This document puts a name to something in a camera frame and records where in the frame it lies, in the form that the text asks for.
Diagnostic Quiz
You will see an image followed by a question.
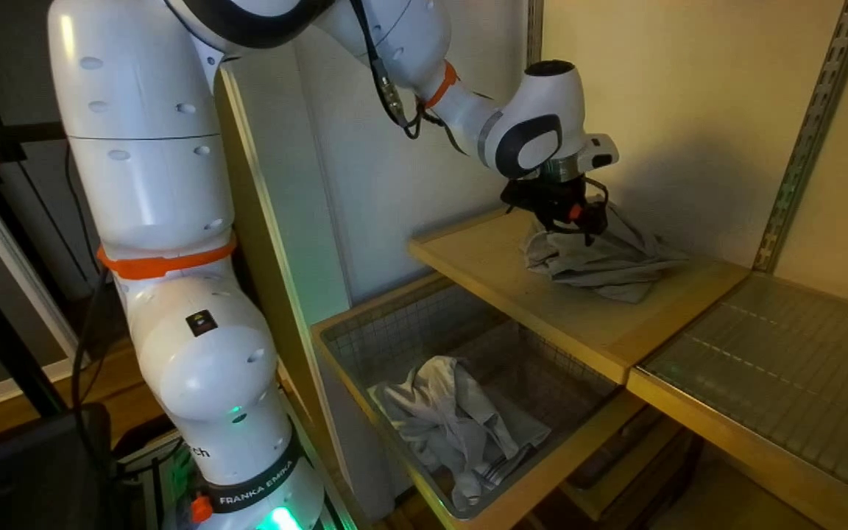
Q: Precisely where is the crumpled light grey cloth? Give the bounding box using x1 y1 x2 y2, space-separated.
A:
367 356 552 513

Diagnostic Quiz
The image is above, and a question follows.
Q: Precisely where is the wooden shelf unit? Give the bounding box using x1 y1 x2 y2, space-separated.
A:
214 0 848 530

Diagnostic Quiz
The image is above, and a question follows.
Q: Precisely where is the black box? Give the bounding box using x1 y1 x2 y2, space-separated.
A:
0 403 114 530

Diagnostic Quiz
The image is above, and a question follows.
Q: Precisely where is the wire mesh drawer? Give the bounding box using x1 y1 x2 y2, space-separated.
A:
311 273 646 530

